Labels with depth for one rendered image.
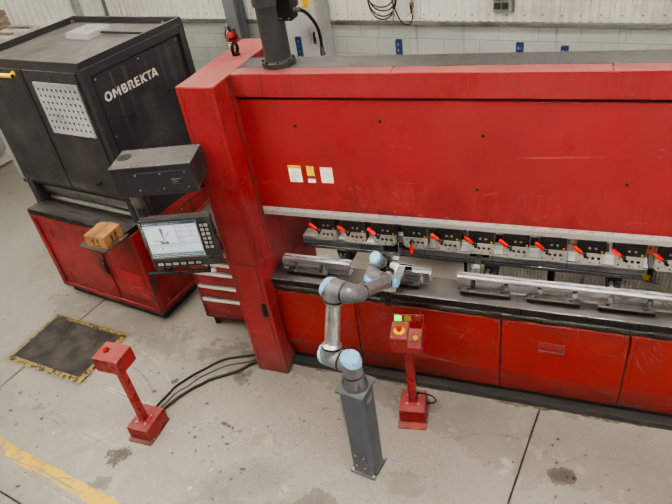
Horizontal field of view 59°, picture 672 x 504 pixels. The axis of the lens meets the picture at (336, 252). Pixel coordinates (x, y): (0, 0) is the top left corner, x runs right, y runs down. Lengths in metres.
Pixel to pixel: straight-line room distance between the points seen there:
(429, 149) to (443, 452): 1.96
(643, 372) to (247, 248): 2.56
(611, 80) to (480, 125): 0.64
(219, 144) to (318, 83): 0.70
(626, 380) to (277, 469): 2.27
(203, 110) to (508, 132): 1.68
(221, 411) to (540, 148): 2.88
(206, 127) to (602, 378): 2.85
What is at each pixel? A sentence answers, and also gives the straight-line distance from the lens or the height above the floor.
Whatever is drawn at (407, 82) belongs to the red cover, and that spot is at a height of 2.25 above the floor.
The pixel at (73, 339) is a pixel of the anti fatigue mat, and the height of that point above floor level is 0.01.
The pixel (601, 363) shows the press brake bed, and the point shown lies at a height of 0.51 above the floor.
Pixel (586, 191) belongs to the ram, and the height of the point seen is 1.65.
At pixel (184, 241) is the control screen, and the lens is 3.79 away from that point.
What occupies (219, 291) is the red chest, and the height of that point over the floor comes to 0.42.
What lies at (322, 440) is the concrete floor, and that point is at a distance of 4.27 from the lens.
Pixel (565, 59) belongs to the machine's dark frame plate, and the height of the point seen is 2.30.
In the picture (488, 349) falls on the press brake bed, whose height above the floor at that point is 0.49.
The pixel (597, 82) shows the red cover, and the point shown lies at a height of 2.25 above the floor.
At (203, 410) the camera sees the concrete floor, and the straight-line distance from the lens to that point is 4.69.
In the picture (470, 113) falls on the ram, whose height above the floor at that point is 2.07.
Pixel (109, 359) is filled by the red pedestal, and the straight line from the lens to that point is 4.16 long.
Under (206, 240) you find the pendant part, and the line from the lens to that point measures 3.74.
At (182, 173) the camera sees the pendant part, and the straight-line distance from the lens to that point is 3.55.
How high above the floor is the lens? 3.38
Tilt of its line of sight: 35 degrees down
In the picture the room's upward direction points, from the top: 9 degrees counter-clockwise
